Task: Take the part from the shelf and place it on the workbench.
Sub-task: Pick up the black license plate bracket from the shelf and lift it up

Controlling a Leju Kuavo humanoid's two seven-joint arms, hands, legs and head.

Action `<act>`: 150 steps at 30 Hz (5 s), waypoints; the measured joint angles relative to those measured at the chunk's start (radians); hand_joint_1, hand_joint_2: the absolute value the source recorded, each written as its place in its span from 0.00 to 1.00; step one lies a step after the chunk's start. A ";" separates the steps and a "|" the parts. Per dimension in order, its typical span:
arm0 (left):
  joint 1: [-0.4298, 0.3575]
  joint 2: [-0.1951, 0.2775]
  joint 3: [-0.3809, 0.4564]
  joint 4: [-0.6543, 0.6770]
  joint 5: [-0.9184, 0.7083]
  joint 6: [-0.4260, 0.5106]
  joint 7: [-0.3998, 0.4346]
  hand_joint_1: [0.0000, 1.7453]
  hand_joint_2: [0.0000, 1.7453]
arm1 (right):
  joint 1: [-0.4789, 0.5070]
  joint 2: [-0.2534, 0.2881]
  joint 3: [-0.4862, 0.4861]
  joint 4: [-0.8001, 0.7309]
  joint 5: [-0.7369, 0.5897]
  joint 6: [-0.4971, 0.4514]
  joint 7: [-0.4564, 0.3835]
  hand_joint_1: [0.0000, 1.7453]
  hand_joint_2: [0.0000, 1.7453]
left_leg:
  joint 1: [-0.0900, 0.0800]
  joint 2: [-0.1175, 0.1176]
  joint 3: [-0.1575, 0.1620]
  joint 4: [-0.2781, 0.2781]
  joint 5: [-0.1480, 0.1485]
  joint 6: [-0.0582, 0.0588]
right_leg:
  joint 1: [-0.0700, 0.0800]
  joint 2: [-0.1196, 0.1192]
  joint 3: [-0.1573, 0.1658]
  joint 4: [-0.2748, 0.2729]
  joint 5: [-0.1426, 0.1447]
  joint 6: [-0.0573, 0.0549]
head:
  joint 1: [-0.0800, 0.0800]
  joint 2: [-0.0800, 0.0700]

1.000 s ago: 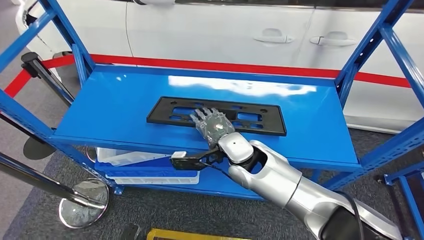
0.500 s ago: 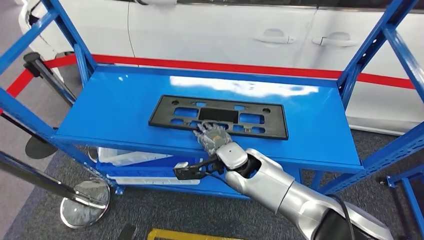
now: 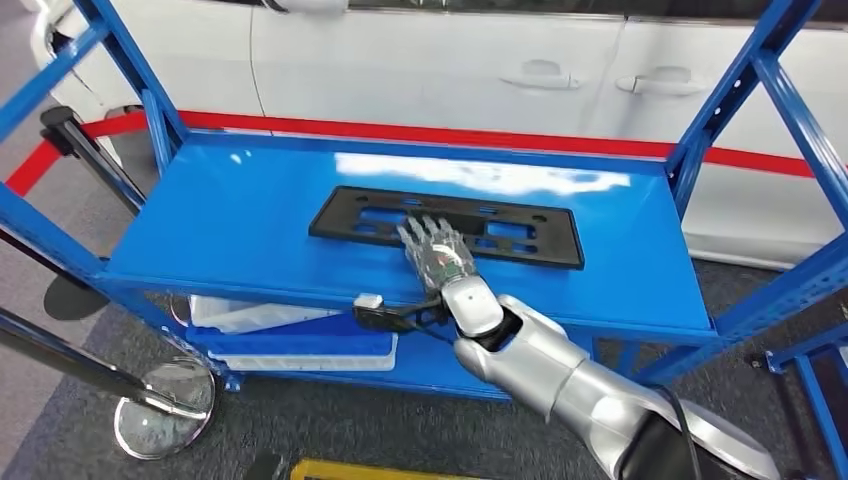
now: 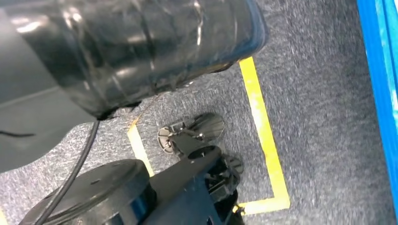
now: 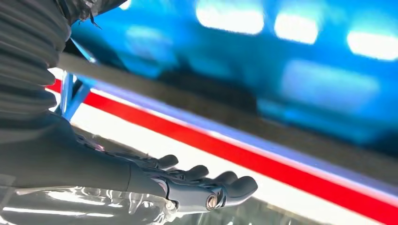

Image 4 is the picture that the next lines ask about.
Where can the blue metal shelf rack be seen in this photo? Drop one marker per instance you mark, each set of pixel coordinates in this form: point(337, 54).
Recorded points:
point(379, 77)

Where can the black round robot leg part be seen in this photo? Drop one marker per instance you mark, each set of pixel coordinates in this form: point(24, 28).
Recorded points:
point(102, 186)

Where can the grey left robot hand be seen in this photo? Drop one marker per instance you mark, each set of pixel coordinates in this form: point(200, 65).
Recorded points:
point(124, 46)

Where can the yellow floor tape square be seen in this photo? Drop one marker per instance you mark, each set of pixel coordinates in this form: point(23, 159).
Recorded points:
point(264, 130)

